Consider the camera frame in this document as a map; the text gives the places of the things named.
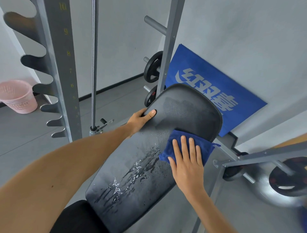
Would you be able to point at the person's right hand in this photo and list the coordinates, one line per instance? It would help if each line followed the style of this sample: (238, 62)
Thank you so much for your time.
(189, 170)

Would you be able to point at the person's left hand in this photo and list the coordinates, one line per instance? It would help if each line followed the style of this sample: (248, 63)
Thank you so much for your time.
(138, 120)

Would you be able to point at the blue microfibre cloth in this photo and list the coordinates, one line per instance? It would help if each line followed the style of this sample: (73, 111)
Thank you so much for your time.
(206, 148)

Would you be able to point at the black weight bench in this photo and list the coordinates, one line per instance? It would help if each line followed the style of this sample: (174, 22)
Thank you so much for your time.
(187, 110)

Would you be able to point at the person's left forearm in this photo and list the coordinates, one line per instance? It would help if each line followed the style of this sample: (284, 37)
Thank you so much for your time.
(60, 175)

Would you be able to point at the chrome guide rod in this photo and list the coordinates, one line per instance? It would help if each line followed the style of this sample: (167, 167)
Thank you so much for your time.
(94, 60)

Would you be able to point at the grey exercise ball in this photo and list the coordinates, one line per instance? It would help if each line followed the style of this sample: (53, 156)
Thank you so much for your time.
(261, 189)

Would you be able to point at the grey steel power rack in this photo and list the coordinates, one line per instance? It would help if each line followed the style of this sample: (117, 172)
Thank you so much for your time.
(62, 72)

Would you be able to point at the blue printed board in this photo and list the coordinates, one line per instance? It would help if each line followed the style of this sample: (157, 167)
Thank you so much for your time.
(239, 93)

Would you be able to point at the pink plastic waste basket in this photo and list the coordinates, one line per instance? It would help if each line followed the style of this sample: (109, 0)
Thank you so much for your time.
(19, 98)

